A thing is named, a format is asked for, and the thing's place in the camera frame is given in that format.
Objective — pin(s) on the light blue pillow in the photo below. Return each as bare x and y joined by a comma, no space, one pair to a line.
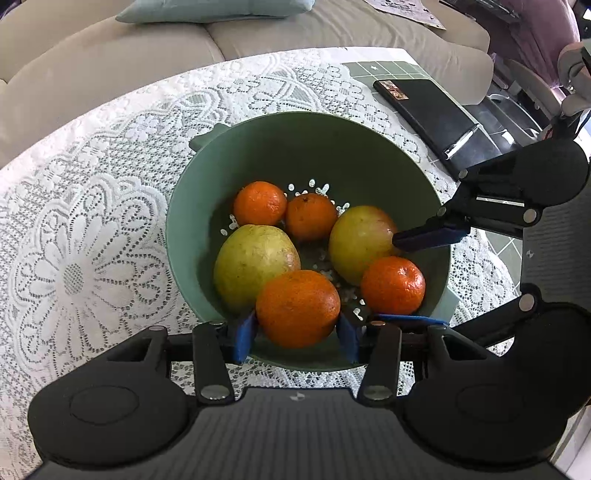
207,9

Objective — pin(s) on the orange tangerine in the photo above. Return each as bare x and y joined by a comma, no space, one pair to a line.
310,217
260,203
298,308
392,285

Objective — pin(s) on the pink office chair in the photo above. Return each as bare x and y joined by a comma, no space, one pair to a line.
540,37

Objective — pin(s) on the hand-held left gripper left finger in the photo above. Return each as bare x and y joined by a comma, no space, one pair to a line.
244,339

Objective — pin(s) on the green plastic bowl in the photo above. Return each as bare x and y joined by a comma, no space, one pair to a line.
323,152

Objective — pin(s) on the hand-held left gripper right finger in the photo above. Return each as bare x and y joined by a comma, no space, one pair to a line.
348,339

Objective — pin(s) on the beige sofa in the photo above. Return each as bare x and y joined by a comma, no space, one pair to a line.
92,60

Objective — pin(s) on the yellow green pear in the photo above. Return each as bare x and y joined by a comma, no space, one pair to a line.
256,265
360,242

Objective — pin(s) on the black notebook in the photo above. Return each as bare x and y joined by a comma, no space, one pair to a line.
438,110

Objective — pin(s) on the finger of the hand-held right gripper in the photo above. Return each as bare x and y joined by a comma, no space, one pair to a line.
406,318
429,237

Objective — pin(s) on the white lace tablecloth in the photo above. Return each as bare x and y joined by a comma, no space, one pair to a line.
92,184

